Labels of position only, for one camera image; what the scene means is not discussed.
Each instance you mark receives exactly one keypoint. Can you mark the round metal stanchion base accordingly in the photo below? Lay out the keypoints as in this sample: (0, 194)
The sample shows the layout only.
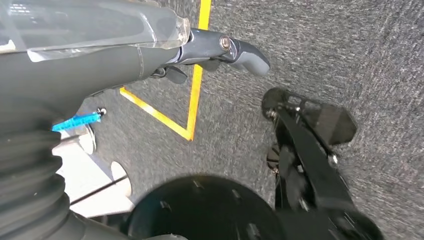
(86, 139)

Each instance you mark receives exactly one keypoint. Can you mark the yellow floor tape square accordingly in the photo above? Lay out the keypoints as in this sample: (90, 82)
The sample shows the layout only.
(193, 99)

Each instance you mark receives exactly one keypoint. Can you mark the black robot left leg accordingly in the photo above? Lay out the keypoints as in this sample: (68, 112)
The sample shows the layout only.
(314, 172)

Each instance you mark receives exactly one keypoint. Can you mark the blue metal shelf rack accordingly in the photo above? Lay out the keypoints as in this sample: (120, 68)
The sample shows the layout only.
(76, 121)

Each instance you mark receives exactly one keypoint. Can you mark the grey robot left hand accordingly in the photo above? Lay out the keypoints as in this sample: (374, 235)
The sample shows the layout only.
(66, 73)

